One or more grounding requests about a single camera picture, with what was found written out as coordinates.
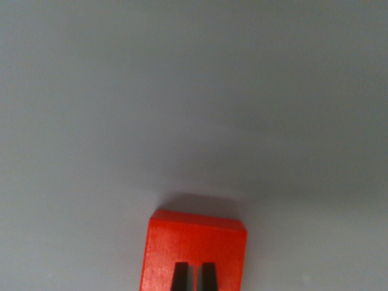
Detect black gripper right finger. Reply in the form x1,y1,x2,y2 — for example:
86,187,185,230
196,262,219,291

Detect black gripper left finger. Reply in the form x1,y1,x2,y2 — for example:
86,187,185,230
171,262,195,291

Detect grey plastic bin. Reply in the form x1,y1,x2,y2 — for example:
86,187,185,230
0,0,388,291

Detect red wooden block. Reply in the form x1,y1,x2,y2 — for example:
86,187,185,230
138,209,248,291

